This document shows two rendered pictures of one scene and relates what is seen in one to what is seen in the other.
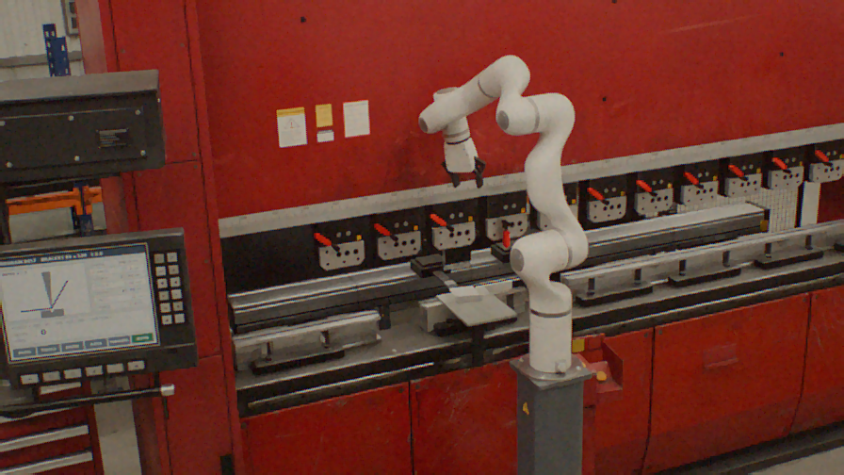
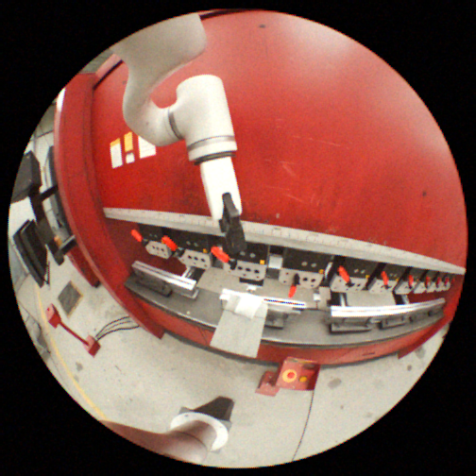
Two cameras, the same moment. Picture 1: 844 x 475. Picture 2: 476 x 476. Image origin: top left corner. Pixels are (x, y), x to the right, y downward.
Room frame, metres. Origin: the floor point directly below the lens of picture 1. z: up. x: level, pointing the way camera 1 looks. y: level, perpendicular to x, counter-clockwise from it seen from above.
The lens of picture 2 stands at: (3.01, -0.34, 1.60)
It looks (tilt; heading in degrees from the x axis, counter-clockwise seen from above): 34 degrees down; 37
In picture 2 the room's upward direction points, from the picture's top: straight up
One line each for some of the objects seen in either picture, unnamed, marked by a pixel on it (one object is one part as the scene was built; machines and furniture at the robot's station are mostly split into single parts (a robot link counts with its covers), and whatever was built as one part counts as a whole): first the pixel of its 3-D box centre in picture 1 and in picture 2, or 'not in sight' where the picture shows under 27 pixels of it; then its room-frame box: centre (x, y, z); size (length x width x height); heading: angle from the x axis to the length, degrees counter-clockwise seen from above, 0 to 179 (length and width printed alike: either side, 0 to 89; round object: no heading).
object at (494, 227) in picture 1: (502, 212); (303, 263); (3.43, -0.30, 1.26); 0.15 x 0.09 x 0.17; 111
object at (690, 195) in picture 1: (694, 180); (423, 277); (3.72, -1.04, 1.26); 0.15 x 0.09 x 0.17; 111
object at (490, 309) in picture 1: (476, 305); (241, 324); (3.23, -0.19, 1.00); 0.26 x 0.18 x 0.01; 21
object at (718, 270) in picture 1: (705, 274); (393, 322); (3.68, -1.09, 0.89); 0.30 x 0.05 x 0.03; 111
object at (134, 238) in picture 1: (98, 303); (33, 246); (2.36, 0.79, 1.42); 0.45 x 0.12 x 0.36; 102
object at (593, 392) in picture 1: (586, 370); (297, 376); (3.20, -0.56, 0.75); 0.20 x 0.16 x 0.18; 104
